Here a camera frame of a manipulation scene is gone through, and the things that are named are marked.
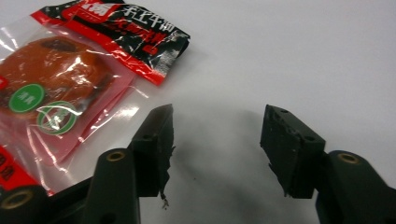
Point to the clear red snack packet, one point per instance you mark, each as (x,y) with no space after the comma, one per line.
(59,77)

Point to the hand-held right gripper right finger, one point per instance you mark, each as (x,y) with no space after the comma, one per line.
(295,155)

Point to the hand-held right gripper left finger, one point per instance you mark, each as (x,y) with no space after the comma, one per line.
(149,155)

